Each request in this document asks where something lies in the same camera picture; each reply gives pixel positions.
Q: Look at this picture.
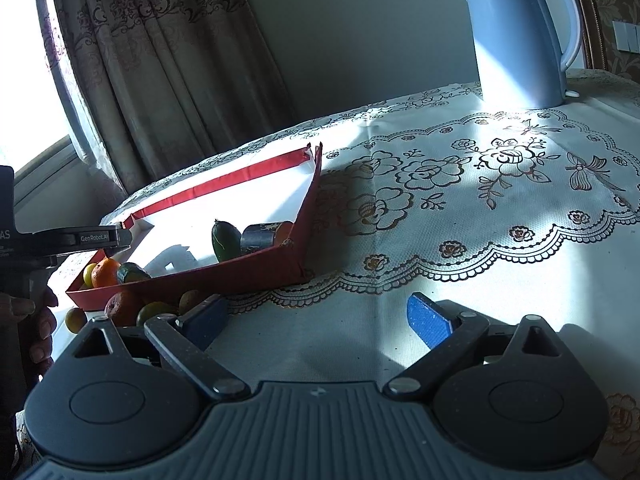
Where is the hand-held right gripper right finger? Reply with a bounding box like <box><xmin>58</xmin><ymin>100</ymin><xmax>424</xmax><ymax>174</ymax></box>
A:
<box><xmin>382</xmin><ymin>292</ymin><xmax>583</xmax><ymax>402</ymax></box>

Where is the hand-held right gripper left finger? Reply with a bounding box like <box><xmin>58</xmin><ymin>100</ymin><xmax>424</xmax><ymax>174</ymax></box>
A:
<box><xmin>72</xmin><ymin>296</ymin><xmax>251</xmax><ymax>402</ymax></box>

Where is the red cardboard box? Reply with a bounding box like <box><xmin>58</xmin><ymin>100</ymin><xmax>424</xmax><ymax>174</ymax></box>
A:
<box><xmin>66</xmin><ymin>142</ymin><xmax>325</xmax><ymax>313</ymax></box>

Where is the small dark green cucumber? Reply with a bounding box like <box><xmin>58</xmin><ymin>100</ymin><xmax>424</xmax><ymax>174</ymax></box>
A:
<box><xmin>116</xmin><ymin>262</ymin><xmax>152</xmax><ymax>285</ymax></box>

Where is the purple eggplant piece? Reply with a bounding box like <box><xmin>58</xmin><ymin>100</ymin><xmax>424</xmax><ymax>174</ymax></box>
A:
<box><xmin>240</xmin><ymin>221</ymin><xmax>282</xmax><ymax>255</ymax></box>

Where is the person's left hand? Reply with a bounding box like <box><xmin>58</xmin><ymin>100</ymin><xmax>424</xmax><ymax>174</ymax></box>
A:
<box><xmin>0</xmin><ymin>287</ymin><xmax>60</xmax><ymax>376</ymax></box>

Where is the green tomato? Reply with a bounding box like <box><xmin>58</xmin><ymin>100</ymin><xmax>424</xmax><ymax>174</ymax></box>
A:
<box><xmin>136</xmin><ymin>301</ymin><xmax>180</xmax><ymax>327</ymax></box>

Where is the small yellow fruit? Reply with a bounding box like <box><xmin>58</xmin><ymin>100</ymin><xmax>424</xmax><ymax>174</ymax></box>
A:
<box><xmin>65</xmin><ymin>307</ymin><xmax>89</xmax><ymax>334</ymax></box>

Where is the floral white tablecloth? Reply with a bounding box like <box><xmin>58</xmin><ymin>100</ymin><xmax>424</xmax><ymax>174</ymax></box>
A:
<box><xmin>15</xmin><ymin>67</ymin><xmax>640</xmax><ymax>480</ymax></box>

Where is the window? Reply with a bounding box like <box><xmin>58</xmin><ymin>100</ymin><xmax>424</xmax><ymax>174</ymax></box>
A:
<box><xmin>0</xmin><ymin>0</ymin><xmax>83</xmax><ymax>211</ymax></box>

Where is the patterned curtain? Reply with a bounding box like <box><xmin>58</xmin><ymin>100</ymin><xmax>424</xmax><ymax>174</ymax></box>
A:
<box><xmin>30</xmin><ymin>0</ymin><xmax>296</xmax><ymax>196</ymax></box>

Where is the light blue electric kettle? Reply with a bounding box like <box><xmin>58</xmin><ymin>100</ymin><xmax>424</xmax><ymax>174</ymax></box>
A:
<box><xmin>454</xmin><ymin>0</ymin><xmax>583</xmax><ymax>110</ymax></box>

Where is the white wall switch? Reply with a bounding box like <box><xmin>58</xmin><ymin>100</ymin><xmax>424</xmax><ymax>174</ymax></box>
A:
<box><xmin>614</xmin><ymin>19</ymin><xmax>640</xmax><ymax>53</ymax></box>

